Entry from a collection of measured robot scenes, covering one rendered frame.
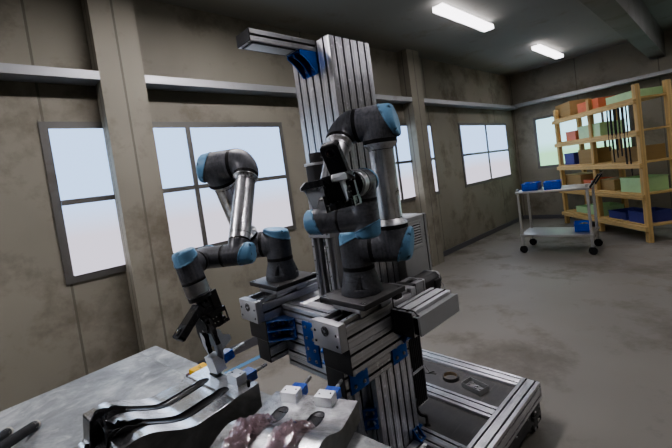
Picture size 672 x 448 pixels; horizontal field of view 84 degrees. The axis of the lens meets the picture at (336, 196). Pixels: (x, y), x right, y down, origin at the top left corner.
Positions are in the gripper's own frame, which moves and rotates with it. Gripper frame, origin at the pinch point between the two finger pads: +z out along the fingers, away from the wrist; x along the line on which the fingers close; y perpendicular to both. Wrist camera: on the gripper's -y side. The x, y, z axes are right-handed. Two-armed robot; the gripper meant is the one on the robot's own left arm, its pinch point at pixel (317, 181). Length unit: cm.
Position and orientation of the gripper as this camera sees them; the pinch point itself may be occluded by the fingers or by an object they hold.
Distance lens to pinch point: 76.0
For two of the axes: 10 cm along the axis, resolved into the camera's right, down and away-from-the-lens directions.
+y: 2.6, 9.6, 0.0
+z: -3.5, 1.0, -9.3
